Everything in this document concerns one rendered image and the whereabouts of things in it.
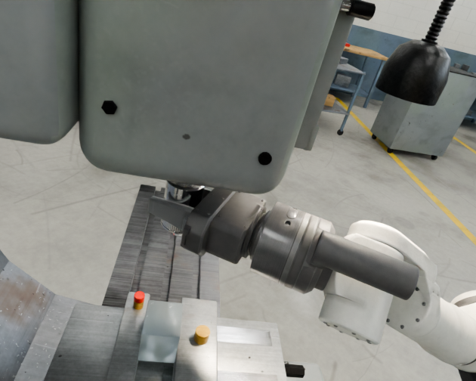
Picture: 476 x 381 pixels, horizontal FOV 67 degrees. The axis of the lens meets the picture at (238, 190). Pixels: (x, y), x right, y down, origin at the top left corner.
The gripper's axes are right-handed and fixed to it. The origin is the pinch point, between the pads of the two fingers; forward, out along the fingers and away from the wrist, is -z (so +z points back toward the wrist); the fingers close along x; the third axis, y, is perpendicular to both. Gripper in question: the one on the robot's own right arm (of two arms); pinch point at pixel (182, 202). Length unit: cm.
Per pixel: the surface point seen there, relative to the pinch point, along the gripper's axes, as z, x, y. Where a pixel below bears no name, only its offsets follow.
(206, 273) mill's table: -1.7, -23.4, 32.7
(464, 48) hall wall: 169, -795, -4
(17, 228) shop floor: -135, -84, 122
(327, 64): 11.4, -3.0, -19.8
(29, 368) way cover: -19.2, 8.5, 38.0
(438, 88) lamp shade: 23.0, -11.0, -19.5
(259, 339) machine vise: 14.6, -7.6, 25.9
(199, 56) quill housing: 3.6, 9.5, -19.6
